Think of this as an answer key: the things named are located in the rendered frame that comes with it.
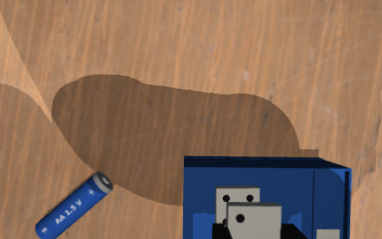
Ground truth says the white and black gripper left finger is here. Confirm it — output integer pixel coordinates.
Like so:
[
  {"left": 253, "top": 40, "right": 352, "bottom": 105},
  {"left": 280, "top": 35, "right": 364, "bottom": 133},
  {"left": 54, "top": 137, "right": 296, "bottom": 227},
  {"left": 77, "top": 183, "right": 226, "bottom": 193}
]
[{"left": 212, "top": 223, "right": 233, "bottom": 239}]

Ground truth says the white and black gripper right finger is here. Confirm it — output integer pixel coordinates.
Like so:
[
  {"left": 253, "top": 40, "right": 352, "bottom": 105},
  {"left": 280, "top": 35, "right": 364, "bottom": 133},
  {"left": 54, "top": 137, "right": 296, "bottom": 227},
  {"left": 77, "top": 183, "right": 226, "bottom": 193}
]
[{"left": 281, "top": 223, "right": 307, "bottom": 239}]

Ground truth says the white domino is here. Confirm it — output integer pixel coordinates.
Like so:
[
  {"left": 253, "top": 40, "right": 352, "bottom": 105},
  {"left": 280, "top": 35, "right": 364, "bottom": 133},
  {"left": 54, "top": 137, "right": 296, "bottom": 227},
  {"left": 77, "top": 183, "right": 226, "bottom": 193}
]
[
  {"left": 215, "top": 185, "right": 260, "bottom": 226},
  {"left": 226, "top": 202, "right": 282, "bottom": 239}
]

